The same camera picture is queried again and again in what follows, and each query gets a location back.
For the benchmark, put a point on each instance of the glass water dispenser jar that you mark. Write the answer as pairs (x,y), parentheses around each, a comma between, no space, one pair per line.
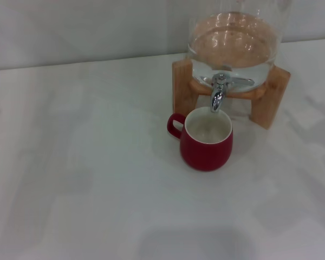
(233,40)

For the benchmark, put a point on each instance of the chrome faucet with lever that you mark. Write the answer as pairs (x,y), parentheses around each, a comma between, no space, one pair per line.
(217,97)

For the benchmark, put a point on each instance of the wooden dispenser stand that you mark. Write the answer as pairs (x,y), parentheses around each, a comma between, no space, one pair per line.
(182,86)

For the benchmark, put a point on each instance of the red ceramic cup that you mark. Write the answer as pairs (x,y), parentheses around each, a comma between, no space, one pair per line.
(205,154)

